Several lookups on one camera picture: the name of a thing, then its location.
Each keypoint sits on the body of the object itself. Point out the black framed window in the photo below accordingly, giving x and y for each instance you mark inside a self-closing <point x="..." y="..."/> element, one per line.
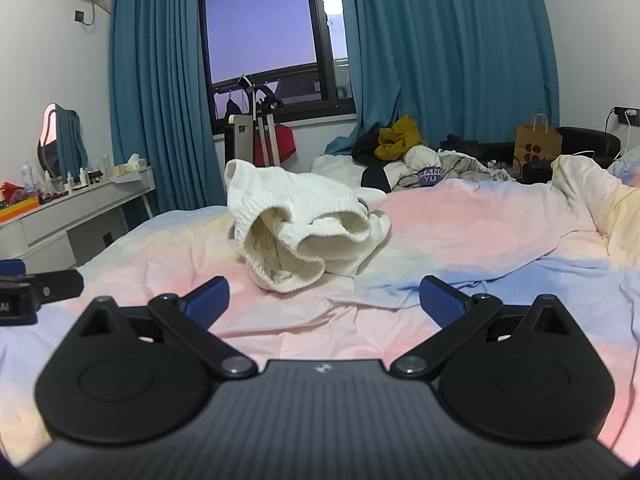
<point x="260" y="25"/>

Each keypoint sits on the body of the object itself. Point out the black chair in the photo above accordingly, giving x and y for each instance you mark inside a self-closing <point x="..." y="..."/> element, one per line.
<point x="590" y="145"/>

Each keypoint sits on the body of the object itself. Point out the white pillow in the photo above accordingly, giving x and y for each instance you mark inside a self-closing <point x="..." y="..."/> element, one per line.
<point x="335" y="167"/>

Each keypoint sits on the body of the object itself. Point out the mustard yellow cloth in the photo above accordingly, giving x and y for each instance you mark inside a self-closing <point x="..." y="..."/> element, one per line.
<point x="400" y="140"/>

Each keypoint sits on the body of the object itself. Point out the grey jacket with purple patch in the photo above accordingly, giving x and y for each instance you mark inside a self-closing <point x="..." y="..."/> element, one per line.
<point x="450" y="170"/>

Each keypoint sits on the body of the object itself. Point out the tissue box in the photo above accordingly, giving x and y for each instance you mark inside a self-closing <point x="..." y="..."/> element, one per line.
<point x="135" y="164"/>

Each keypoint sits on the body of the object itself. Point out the wall power socket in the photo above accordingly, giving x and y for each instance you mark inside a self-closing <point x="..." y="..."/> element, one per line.
<point x="629" y="115"/>

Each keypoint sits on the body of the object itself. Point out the black clothing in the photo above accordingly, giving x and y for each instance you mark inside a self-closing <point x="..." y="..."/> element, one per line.
<point x="367" y="147"/>

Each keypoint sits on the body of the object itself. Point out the red bag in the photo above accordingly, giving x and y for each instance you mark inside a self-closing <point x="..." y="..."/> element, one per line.
<point x="282" y="142"/>

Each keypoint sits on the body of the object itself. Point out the white dressing table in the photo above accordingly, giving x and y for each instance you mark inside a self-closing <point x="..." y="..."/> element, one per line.
<point x="45" y="230"/>

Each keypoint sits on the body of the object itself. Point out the row of cosmetic bottles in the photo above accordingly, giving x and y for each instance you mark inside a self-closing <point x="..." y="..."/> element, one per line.
<point x="70" y="182"/>

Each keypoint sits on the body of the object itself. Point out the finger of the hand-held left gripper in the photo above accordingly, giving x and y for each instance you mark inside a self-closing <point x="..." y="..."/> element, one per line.
<point x="60" y="285"/>

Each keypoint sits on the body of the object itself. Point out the white knit sweater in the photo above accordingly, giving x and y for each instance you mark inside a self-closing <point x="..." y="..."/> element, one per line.
<point x="280" y="200"/>

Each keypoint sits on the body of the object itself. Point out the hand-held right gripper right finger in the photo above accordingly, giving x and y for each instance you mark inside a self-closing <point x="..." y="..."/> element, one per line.
<point x="440" y="302"/>

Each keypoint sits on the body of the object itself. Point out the blue curtain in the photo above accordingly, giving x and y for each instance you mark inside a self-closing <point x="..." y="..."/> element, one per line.
<point x="160" y="85"/>
<point x="450" y="35"/>

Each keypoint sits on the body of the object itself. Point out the wavy vanity mirror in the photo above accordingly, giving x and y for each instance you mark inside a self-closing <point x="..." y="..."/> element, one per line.
<point x="60" y="135"/>

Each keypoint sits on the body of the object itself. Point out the orange box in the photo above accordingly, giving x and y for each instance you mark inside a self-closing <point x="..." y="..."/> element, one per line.
<point x="17" y="209"/>

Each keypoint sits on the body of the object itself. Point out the black and white garment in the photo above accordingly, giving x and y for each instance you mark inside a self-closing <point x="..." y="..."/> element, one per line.
<point x="375" y="179"/>

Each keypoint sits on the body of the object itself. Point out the pastel tie-dye duvet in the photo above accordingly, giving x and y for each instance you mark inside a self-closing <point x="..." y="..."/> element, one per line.
<point x="475" y="220"/>

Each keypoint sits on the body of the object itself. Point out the cardboard box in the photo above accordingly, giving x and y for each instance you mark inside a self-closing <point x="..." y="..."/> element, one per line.
<point x="537" y="142"/>

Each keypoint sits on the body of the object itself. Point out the white folding rack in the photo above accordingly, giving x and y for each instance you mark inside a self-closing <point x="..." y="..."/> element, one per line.
<point x="262" y="125"/>

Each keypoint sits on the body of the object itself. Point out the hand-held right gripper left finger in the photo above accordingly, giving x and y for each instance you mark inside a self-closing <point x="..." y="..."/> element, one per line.
<point x="210" y="302"/>

